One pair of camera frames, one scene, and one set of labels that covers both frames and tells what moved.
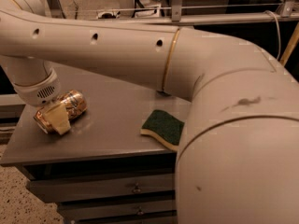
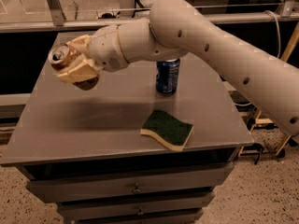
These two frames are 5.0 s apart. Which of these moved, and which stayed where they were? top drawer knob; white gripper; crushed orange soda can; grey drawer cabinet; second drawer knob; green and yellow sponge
Moved: crushed orange soda can; white gripper
Stayed: top drawer knob; second drawer knob; grey drawer cabinet; green and yellow sponge
